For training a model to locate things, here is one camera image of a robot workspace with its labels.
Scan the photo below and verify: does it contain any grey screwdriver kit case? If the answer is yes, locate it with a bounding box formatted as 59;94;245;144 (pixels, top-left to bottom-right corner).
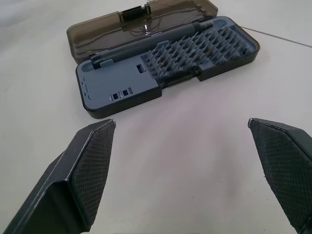
66;0;260;119

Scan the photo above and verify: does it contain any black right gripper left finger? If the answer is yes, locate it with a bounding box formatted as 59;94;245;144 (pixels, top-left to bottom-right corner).
6;118;117;234

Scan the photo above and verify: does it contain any dark grey screwdriver handle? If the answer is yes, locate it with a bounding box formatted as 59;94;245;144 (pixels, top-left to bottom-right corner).
90;20;215;69

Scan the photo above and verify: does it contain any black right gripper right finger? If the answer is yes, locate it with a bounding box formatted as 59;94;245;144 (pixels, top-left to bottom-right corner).
247;117;312;234

